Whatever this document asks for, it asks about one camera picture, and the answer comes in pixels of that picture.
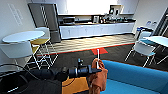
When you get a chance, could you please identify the orange hoodie with white print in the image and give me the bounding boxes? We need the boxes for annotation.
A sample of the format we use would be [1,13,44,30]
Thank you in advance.
[87,59,109,94]

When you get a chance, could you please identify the plain white chair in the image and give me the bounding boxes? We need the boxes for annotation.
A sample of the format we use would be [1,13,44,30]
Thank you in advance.
[125,40,158,69]

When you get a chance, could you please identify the small white wall socket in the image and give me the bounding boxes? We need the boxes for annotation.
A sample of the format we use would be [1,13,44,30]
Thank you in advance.
[146,20,153,27]
[152,20,158,27]

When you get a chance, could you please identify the white wall cabinet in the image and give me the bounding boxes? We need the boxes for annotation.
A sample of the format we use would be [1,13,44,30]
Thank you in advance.
[117,0,139,16]
[54,0,69,15]

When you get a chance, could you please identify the blue sofa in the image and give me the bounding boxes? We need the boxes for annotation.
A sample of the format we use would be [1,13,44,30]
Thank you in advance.
[96,59,168,94]

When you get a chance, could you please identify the white kitchen counter cabinets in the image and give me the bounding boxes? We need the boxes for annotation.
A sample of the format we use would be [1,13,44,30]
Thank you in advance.
[58,20,137,40]

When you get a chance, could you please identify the grey steel fridge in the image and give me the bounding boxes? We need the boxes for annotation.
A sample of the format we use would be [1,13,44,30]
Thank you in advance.
[27,3,62,44]

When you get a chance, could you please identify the dark wall screen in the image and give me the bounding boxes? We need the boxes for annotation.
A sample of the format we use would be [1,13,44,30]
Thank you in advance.
[108,4,122,16]

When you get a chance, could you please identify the white chair blue seat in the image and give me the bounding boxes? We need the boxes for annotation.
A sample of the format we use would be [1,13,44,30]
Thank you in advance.
[137,29,154,43]

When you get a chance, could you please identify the black microwave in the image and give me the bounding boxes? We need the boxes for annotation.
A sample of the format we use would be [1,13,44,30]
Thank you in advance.
[62,16,76,25]

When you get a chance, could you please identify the white chair yellow seat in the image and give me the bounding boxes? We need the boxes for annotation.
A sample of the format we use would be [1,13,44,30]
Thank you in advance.
[0,42,42,73]
[30,27,59,68]

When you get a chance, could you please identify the pale hanger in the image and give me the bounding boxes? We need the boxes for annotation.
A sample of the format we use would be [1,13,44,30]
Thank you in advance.
[94,48,102,73]

